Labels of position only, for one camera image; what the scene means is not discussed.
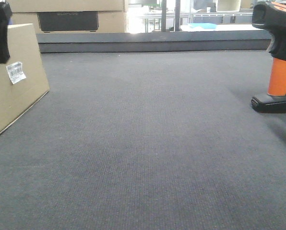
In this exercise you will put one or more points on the white barcode label sticker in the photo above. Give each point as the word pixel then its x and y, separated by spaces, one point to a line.
pixel 15 72

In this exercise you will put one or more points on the orange black barcode scanner gun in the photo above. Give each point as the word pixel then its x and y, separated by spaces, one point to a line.
pixel 271 16

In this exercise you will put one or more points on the light blue paper sheet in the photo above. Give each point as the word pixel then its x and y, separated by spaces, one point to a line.
pixel 202 26

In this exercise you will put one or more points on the lower cardboard box black print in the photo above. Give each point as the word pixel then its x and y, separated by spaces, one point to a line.
pixel 74 22

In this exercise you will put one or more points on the upper stacked cardboard box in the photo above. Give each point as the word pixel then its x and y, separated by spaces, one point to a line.
pixel 67 5

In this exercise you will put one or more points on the dark vertical post pair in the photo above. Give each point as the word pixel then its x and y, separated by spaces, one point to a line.
pixel 175 15

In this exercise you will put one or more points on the brown cardboard package box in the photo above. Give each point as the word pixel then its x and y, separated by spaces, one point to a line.
pixel 16 99

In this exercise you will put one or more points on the dark grey table mat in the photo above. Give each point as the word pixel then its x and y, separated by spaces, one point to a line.
pixel 147 141

